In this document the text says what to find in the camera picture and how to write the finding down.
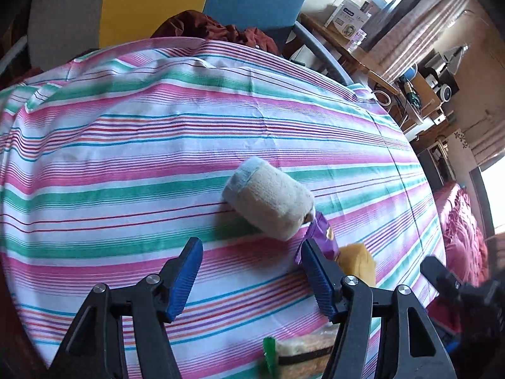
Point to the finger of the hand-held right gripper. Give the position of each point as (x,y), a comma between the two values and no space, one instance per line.
(440,274)

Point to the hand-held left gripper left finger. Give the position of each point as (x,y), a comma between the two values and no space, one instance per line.
(183,280)

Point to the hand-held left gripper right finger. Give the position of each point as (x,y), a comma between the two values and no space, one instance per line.
(317,280)

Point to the purple snack packet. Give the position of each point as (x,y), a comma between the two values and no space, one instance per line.
(324,237)

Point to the dark red plush blanket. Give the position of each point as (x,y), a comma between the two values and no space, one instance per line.
(444,316)

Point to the large yellow sponge piece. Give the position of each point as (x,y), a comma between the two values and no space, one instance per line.
(357,264)

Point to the pink red patterned blanket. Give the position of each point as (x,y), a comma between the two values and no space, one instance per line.
(461,237)

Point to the cracker packet with green end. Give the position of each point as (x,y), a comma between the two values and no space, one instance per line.
(300,357)

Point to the striped bed sheet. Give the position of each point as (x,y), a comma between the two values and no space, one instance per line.
(158,146)

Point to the cardboard box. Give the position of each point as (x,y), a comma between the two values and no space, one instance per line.
(426,94)

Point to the white round appliance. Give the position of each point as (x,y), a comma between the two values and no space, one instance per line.
(446,92)

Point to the wooden desk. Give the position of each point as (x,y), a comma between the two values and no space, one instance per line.
(355,57)

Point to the pink striped curtain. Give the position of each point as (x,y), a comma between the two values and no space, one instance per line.
(426,27)

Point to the dark red cloth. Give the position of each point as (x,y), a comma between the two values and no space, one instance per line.
(205,27)

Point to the white printed box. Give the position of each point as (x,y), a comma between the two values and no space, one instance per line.
(347,17)

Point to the blue yellow grey chair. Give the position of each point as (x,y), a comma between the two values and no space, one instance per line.
(252,0)

